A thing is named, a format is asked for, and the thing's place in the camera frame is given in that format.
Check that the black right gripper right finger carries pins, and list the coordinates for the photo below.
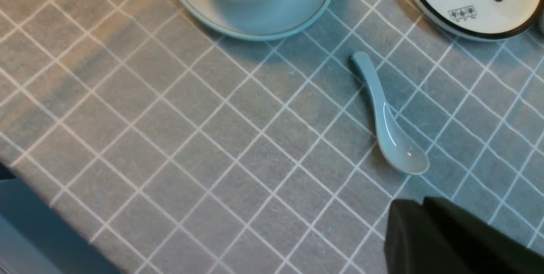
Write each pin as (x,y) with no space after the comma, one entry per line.
(481,248)

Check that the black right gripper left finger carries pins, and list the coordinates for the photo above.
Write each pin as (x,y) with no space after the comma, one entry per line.
(428,238)

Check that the plain white ceramic spoon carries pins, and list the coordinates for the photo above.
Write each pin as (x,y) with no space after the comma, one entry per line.
(397,147)

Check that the large white flat plate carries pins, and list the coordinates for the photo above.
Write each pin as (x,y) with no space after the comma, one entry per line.
(250,23)

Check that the grey checked tablecloth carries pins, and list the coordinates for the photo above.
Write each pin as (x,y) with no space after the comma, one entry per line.
(175,149)

